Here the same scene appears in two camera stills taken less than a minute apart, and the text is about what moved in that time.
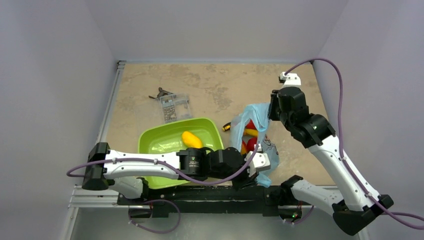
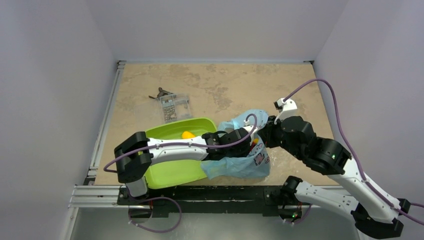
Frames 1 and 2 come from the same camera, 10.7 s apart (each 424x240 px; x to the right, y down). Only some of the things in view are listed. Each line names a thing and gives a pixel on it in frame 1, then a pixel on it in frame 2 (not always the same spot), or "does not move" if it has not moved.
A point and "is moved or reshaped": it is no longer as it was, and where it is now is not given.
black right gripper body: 274,108 to 269,131
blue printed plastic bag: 258,116 is moved or reshaped
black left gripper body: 240,181 to 243,152
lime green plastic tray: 167,139 does not move
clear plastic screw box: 175,107 does not move
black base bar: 269,200 does not move
